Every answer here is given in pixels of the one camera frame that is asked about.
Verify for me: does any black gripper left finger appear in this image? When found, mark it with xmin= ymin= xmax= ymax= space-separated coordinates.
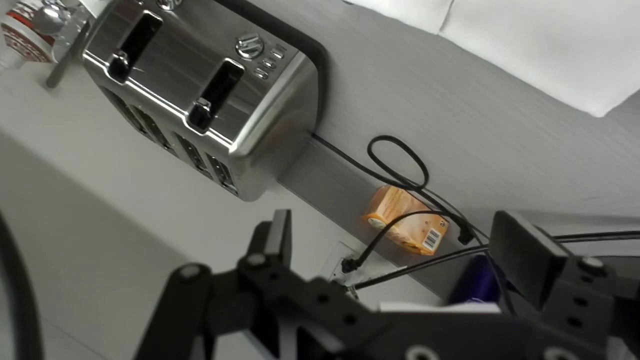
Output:
xmin=135 ymin=207 xmax=375 ymax=360

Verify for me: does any black toaster cord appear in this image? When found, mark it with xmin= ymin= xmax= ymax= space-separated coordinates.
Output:
xmin=308 ymin=133 xmax=480 ymax=245

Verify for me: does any plain white folded towel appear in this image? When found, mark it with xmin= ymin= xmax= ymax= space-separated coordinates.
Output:
xmin=442 ymin=0 xmax=640 ymax=120

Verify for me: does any blue purple canister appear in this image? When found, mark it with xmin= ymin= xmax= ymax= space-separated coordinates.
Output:
xmin=447 ymin=254 xmax=513 ymax=306

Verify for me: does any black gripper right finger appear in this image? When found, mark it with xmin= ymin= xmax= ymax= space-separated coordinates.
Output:
xmin=490 ymin=210 xmax=640 ymax=347

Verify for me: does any stainless steel four-slot toaster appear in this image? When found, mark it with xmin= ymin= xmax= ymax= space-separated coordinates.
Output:
xmin=77 ymin=0 xmax=330 ymax=203

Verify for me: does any long black power cable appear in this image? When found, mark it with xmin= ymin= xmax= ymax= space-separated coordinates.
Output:
xmin=338 ymin=207 xmax=640 ymax=292

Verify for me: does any white wall outlet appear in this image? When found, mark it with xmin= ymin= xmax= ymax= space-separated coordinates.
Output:
xmin=323 ymin=238 xmax=369 ymax=280

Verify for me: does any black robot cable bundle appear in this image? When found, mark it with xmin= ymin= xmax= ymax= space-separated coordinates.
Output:
xmin=0 ymin=210 xmax=45 ymax=360

